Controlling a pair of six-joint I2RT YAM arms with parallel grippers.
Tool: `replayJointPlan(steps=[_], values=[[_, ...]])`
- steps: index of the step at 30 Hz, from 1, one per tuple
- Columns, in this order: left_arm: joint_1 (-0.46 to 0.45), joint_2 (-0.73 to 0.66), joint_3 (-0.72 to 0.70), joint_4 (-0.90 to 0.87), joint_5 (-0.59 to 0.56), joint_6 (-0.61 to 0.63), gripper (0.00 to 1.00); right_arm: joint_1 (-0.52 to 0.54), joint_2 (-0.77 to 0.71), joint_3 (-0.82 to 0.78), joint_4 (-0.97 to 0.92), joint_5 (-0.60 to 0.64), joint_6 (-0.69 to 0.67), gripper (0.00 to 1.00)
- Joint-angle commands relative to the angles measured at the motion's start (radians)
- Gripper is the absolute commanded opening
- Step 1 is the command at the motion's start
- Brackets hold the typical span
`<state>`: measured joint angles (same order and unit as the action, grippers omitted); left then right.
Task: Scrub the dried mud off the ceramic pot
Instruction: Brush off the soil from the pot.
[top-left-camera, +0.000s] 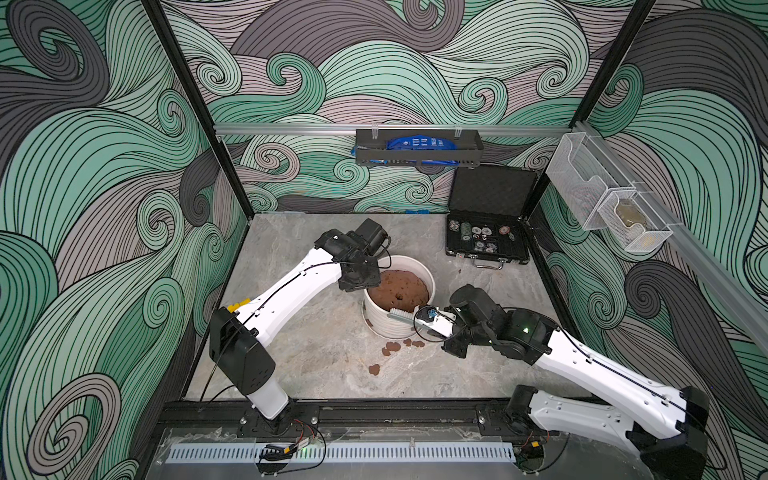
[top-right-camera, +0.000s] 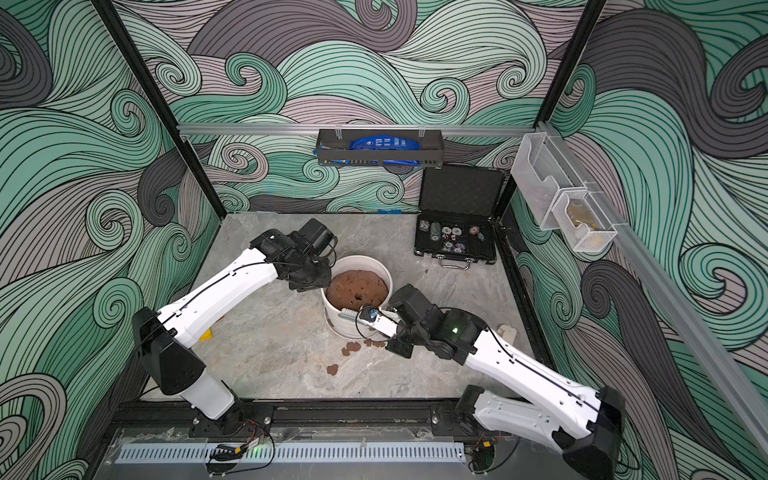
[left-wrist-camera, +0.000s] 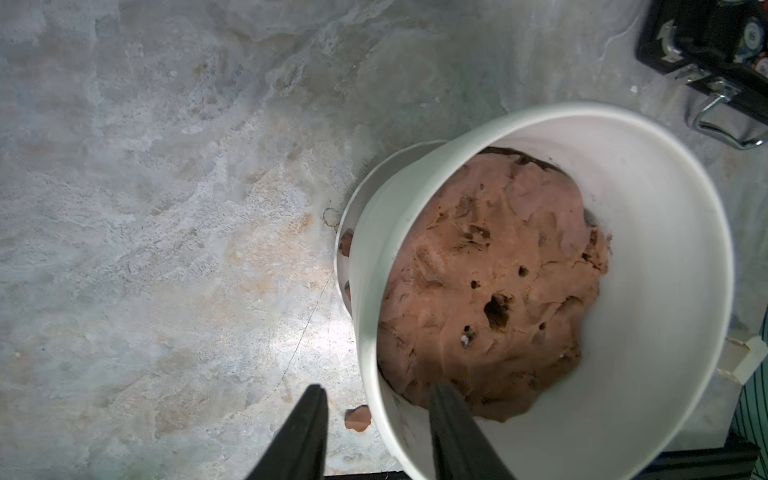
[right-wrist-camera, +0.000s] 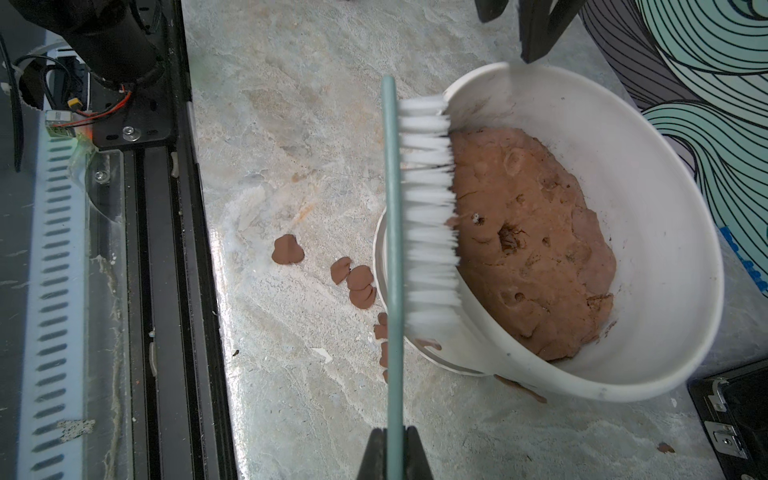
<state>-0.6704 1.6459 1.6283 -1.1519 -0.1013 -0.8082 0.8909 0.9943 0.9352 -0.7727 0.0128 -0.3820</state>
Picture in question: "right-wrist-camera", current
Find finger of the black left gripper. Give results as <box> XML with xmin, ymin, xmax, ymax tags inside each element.
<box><xmin>518</xmin><ymin>0</ymin><xmax>586</xmax><ymax>63</ymax></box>
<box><xmin>475</xmin><ymin>0</ymin><xmax>509</xmax><ymax>23</ymax></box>

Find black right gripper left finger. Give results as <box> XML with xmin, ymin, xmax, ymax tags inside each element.
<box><xmin>356</xmin><ymin>428</ymin><xmax>387</xmax><ymax>480</ymax></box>

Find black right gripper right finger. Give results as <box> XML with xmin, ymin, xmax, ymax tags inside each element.
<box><xmin>404</xmin><ymin>426</ymin><xmax>434</xmax><ymax>480</ymax></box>

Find green scrub brush white bristles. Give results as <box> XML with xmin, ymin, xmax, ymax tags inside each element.
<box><xmin>381</xmin><ymin>75</ymin><xmax>461</xmax><ymax>479</ymax></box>

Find white ceramic pot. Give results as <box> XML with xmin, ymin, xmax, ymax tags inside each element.
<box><xmin>373</xmin><ymin>62</ymin><xmax>724</xmax><ymax>402</ymax></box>

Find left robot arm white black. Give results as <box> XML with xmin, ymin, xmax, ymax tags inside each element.
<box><xmin>11</xmin><ymin>0</ymin><xmax>586</xmax><ymax>86</ymax></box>

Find brown mud piece by pot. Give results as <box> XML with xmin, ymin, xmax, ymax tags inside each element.
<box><xmin>374</xmin><ymin>312</ymin><xmax>388</xmax><ymax>382</ymax></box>

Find brown mud piece far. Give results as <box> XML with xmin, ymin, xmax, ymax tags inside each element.
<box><xmin>330</xmin><ymin>257</ymin><xmax>377</xmax><ymax>310</ymax></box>

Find brown mud piece near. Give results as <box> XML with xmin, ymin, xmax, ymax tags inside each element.
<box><xmin>271</xmin><ymin>234</ymin><xmax>305</xmax><ymax>265</ymax></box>

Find brown mud lump in pot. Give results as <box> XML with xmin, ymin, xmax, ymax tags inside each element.
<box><xmin>450</xmin><ymin>128</ymin><xmax>616</xmax><ymax>361</ymax></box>

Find open black tool case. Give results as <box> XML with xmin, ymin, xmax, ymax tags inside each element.
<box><xmin>687</xmin><ymin>359</ymin><xmax>767</xmax><ymax>479</ymax></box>

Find small electronics board left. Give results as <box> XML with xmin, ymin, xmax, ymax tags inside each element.
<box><xmin>44</xmin><ymin>97</ymin><xmax>85</xmax><ymax>138</ymax></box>

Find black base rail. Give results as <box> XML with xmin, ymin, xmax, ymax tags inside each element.
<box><xmin>93</xmin><ymin>1</ymin><xmax>238</xmax><ymax>479</ymax></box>

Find white slotted cable duct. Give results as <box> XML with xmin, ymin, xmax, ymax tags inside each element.
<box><xmin>16</xmin><ymin>127</ymin><xmax>86</xmax><ymax>479</ymax></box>

